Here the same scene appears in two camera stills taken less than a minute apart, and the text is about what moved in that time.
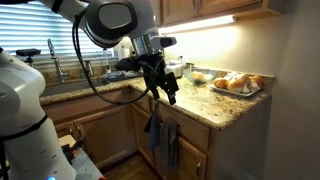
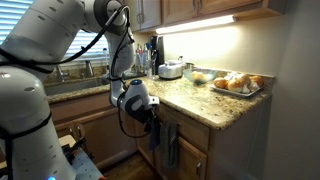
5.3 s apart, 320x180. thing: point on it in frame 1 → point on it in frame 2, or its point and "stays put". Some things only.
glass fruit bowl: x=199 y=76 stays put
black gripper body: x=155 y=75 → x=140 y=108
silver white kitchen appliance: x=176 y=66 stays put
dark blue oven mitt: x=153 y=127 stays put
